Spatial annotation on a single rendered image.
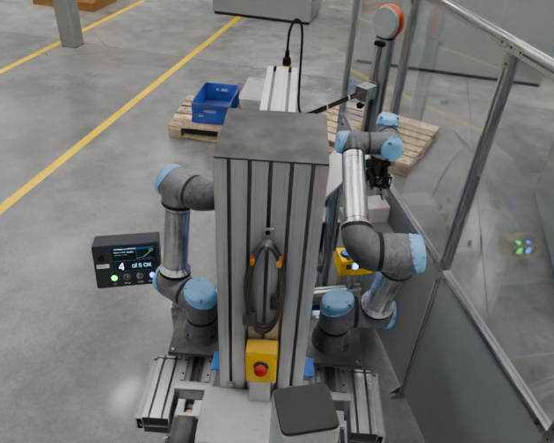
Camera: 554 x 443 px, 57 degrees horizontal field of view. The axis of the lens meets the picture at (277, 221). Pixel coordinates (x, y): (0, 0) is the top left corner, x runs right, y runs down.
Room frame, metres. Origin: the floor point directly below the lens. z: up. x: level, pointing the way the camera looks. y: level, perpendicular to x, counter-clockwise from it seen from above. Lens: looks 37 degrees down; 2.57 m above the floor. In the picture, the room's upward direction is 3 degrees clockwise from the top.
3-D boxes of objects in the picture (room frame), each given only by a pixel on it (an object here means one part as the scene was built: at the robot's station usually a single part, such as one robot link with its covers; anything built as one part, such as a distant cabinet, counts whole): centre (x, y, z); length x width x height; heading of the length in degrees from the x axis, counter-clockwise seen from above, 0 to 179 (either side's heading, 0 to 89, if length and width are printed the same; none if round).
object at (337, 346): (1.31, -0.23, 1.09); 0.15 x 0.15 x 0.10
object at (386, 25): (2.62, -0.49, 1.88); 0.16 x 0.07 x 0.16; 48
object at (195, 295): (1.32, 0.27, 1.20); 0.13 x 0.12 x 0.14; 55
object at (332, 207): (2.29, -0.30, 0.58); 0.09 x 0.05 x 1.15; 13
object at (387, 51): (2.62, -0.49, 0.90); 0.08 x 0.06 x 1.80; 48
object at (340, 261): (1.80, -0.37, 1.02); 0.16 x 0.10 x 0.11; 103
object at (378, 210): (2.40, -0.53, 0.92); 0.17 x 0.16 x 0.11; 103
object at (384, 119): (1.62, -0.36, 1.78); 0.09 x 0.08 x 0.11; 1
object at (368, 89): (2.55, -0.42, 1.54); 0.10 x 0.07 x 0.09; 138
